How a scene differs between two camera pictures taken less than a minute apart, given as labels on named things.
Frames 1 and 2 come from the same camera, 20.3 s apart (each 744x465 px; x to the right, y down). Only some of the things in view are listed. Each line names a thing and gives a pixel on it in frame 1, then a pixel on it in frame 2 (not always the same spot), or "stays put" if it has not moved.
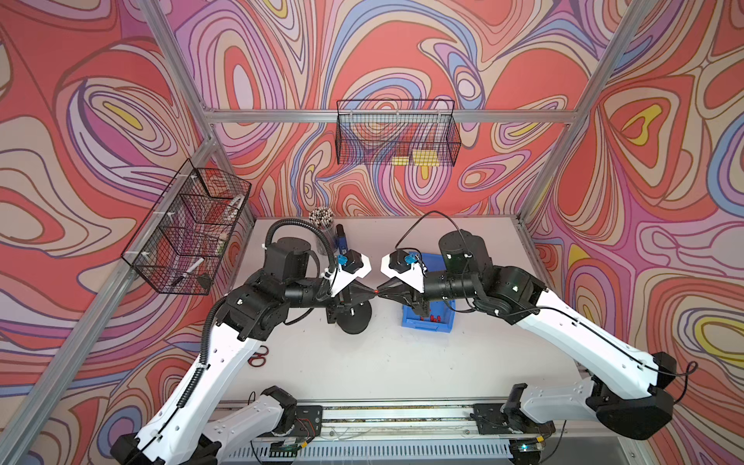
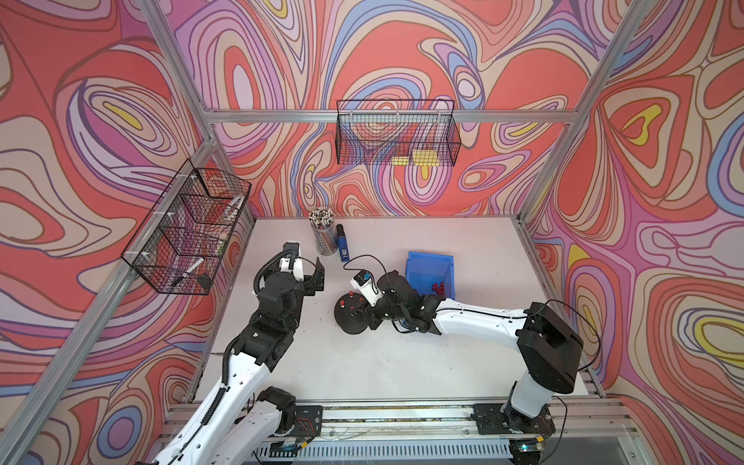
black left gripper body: (335, 307) -> (310, 287)
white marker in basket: (188, 270) stays put
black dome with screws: (354, 319) stays put
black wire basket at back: (420, 133) stays put
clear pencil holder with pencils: (323, 219) stays put
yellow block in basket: (425, 157) stays put
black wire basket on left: (177, 251) stays put
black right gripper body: (422, 306) -> (381, 311)
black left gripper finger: (356, 292) -> (320, 270)
